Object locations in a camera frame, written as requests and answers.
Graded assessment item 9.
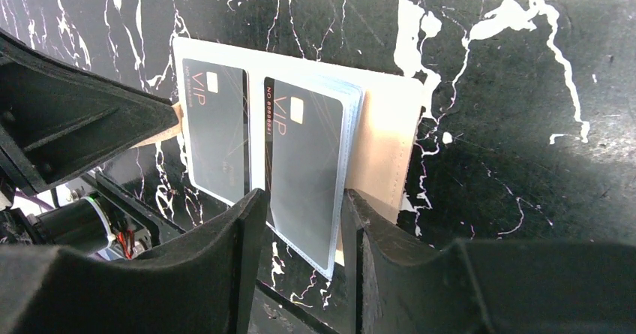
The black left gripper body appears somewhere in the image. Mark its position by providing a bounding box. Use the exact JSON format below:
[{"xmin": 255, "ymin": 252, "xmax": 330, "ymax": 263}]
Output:
[{"xmin": 1, "ymin": 31, "xmax": 179, "ymax": 194}]

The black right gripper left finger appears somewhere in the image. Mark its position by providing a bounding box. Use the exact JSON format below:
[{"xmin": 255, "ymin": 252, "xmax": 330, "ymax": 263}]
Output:
[{"xmin": 1, "ymin": 189, "xmax": 269, "ymax": 333}]

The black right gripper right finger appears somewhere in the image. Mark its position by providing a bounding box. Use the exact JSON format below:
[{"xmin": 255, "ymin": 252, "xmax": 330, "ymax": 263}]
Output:
[{"xmin": 341, "ymin": 189, "xmax": 635, "ymax": 333}]

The black VIP card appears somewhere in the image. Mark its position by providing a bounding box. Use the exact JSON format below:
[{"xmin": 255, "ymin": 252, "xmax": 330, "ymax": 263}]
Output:
[
  {"xmin": 263, "ymin": 77, "xmax": 344, "ymax": 278},
  {"xmin": 181, "ymin": 59, "xmax": 250, "ymax": 205}
]

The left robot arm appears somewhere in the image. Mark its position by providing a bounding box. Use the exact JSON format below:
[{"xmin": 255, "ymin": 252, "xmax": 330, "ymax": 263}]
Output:
[{"xmin": 1, "ymin": 32, "xmax": 182, "ymax": 257}]

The beige card holder wallet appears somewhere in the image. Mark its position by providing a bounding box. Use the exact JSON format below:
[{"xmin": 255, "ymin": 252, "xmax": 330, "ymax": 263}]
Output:
[{"xmin": 147, "ymin": 38, "xmax": 424, "ymax": 278}]

